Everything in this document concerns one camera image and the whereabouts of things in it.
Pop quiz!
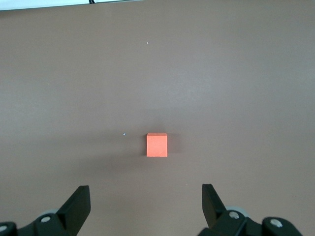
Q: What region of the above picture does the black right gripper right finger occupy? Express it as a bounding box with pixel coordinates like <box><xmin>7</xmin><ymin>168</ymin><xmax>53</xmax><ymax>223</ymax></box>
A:
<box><xmin>196</xmin><ymin>183</ymin><xmax>303</xmax><ymax>236</ymax></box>

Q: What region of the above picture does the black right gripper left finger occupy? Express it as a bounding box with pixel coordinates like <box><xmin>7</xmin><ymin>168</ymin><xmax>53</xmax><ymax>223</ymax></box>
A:
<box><xmin>0</xmin><ymin>185</ymin><xmax>91</xmax><ymax>236</ymax></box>

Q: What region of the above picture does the orange foam block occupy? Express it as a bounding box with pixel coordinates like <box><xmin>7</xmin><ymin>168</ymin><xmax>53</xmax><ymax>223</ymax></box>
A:
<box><xmin>146</xmin><ymin>133</ymin><xmax>169</xmax><ymax>158</ymax></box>

